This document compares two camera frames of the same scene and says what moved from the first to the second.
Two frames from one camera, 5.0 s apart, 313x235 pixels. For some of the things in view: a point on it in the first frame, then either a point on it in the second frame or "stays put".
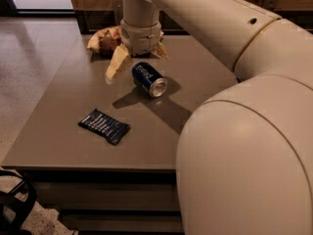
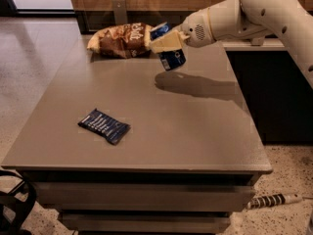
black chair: [16, 206] stays put
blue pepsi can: [149, 79] → [170, 59]
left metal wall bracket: [117, 5] stays put
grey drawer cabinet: [104, 150] stays put
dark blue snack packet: [106, 126] stays put
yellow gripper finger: [119, 57] → [173, 40]
